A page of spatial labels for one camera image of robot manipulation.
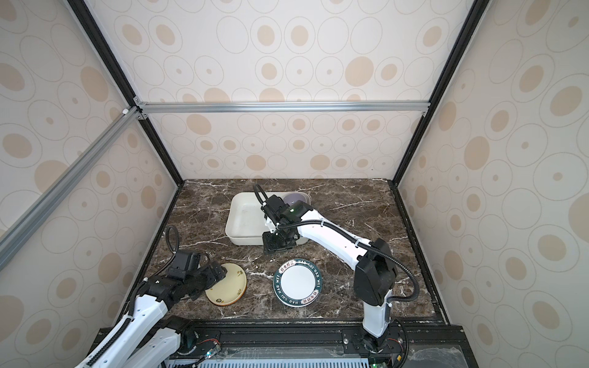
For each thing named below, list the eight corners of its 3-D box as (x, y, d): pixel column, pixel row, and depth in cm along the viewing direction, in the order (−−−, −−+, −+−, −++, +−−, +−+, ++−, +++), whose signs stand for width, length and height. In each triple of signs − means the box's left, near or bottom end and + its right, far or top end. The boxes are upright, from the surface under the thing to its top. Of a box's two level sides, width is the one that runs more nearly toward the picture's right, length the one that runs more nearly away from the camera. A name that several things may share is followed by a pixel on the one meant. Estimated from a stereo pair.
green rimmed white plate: (272, 307, 83) (271, 304, 80) (275, 262, 94) (275, 258, 91) (322, 307, 83) (323, 304, 80) (319, 262, 94) (320, 258, 91)
